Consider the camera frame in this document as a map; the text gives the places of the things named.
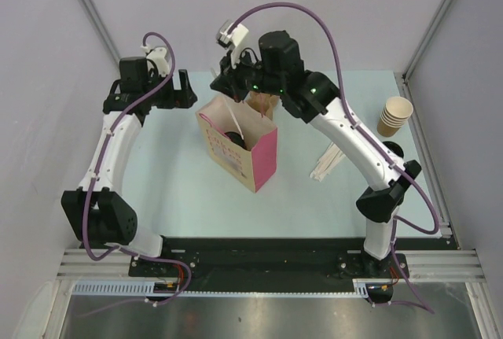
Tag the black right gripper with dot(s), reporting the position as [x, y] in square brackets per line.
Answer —
[229, 81]

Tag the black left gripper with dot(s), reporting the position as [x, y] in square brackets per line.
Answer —
[182, 98]

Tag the pink kraft paper bag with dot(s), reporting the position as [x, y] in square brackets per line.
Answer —
[252, 167]

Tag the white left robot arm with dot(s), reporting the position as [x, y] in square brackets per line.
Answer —
[96, 210]

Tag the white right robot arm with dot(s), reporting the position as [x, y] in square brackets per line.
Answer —
[316, 100]

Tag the brown pulp cup carrier stack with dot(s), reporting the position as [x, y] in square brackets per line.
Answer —
[263, 103]

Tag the pile of white wrapped straws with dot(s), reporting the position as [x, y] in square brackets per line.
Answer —
[327, 162]

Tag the stack of brown paper cups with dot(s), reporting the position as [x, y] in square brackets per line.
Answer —
[395, 113]

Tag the stack of black cup lids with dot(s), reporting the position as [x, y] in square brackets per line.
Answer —
[395, 148]

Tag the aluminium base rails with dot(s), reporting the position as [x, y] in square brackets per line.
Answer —
[418, 265]

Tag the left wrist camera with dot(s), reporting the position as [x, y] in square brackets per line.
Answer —
[158, 59]

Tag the left aluminium frame post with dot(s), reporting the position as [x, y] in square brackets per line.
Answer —
[104, 36]

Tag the aluminium frame post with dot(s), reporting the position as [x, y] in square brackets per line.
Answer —
[104, 36]
[433, 26]

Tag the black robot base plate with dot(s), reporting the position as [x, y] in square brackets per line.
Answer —
[228, 281]

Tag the white slotted cable duct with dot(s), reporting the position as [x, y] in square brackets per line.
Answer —
[159, 289]

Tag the right aluminium frame post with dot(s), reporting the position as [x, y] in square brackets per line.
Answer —
[433, 26]

